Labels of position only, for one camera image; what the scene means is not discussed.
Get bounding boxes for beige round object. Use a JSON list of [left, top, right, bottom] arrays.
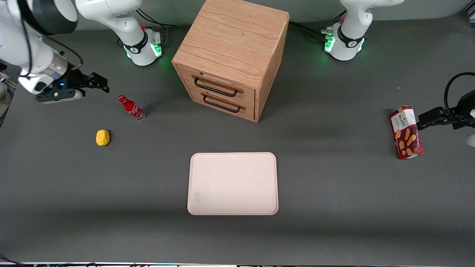
[[0, 76, 17, 116]]

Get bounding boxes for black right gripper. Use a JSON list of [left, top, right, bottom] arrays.
[[55, 69, 110, 93]]

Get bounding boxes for beige plastic tray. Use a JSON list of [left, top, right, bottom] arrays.
[[187, 152, 279, 216]]

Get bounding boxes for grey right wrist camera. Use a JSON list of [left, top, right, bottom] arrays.
[[36, 88, 84, 105]]

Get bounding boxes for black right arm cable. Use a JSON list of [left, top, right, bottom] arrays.
[[16, 0, 83, 78]]

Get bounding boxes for red shortbread cookie box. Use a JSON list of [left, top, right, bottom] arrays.
[[389, 106, 425, 160]]

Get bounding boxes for wooden drawer front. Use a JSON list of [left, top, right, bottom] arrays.
[[187, 89, 256, 122], [177, 65, 256, 105]]

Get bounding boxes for wooden drawer cabinet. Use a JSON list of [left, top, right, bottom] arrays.
[[171, 0, 290, 123]]

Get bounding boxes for black metal drawer handle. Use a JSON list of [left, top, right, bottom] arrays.
[[193, 76, 239, 98], [202, 93, 242, 113]]

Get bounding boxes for yellow lemon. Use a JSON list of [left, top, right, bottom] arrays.
[[96, 129, 111, 146]]

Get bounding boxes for black left base cables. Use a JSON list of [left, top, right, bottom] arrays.
[[289, 10, 348, 43]]

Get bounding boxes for black base cables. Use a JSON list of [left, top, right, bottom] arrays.
[[135, 8, 179, 45], [289, 10, 348, 43]]

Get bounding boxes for thin black floor cable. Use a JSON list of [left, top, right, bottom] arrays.
[[0, 254, 23, 267]]

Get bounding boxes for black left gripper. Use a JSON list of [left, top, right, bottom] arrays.
[[418, 91, 475, 131]]

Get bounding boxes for black looped cable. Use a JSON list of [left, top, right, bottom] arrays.
[[444, 72, 475, 120]]

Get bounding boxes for black right base cables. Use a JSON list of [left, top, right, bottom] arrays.
[[135, 8, 179, 45]]

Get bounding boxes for red coke bottle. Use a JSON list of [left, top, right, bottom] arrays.
[[118, 95, 146, 121]]

